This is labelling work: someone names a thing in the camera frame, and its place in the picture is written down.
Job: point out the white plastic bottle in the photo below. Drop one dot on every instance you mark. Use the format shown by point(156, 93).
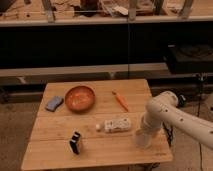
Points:
point(114, 125)

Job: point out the orange carrot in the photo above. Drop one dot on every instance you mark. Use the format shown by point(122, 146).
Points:
point(121, 100)

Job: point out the orange ceramic bowl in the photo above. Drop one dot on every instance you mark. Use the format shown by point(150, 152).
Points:
point(80, 99)

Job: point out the blue sponge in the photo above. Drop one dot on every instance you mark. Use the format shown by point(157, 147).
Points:
point(54, 103)

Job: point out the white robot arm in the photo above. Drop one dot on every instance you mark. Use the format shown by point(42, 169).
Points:
point(163, 108)

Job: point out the wooden table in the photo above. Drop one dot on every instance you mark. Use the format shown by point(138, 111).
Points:
point(103, 136)

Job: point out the black box on shelf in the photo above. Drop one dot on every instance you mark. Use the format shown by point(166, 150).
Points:
point(187, 59)

